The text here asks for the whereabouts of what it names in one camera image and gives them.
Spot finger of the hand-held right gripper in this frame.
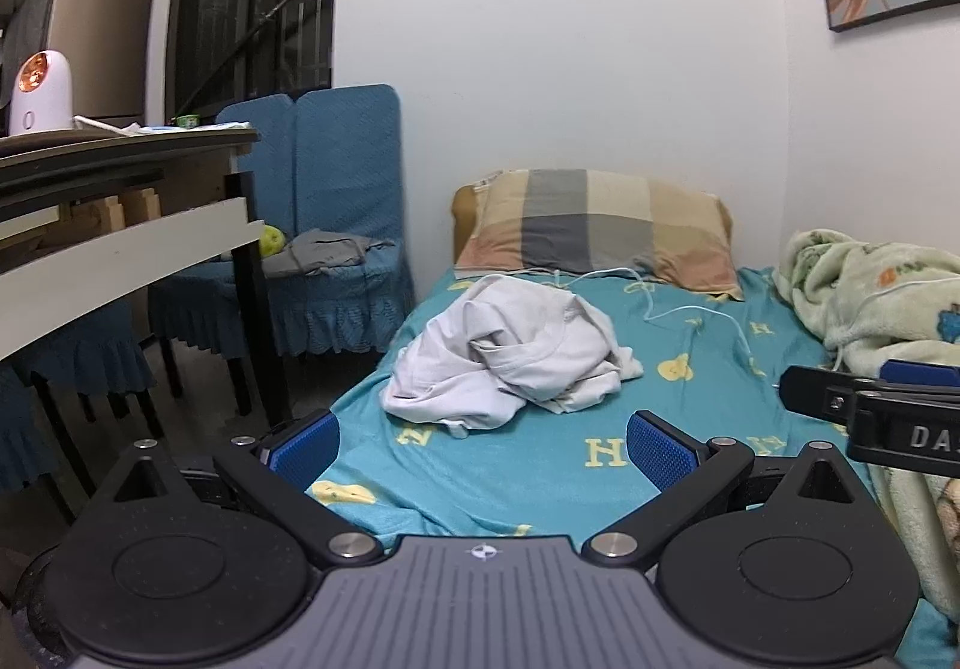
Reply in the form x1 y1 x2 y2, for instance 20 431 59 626
879 359 960 401
778 364 890 426

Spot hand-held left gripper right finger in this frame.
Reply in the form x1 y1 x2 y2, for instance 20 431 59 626
581 409 875 571

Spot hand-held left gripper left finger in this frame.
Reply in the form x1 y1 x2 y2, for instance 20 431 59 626
90 409 385 571

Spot white printed t-shirt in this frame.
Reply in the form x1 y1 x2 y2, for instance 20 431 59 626
380 274 646 439

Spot pale green fleece blanket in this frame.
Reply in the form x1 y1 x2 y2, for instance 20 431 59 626
772 228 960 632

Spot teal printed bed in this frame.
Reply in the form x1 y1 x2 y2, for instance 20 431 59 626
304 264 960 669

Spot grey cloth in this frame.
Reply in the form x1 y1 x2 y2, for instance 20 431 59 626
262 229 396 278

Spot checked pillow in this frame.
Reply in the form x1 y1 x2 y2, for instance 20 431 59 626
454 168 745 302

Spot blue covered chair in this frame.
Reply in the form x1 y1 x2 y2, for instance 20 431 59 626
148 84 417 419
216 93 302 242
0 298 164 516

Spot wooden table with black legs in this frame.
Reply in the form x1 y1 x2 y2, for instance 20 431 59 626
0 121 295 430

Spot mustard yellow pillow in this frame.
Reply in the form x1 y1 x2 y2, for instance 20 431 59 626
450 181 490 265

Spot papers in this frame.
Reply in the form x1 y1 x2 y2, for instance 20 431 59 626
71 114 257 139

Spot white humidifier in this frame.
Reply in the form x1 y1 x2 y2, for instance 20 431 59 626
9 50 75 137

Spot beige fridge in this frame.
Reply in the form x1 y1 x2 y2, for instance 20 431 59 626
0 0 155 124

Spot white charging cable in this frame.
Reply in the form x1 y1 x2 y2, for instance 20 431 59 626
517 268 852 381

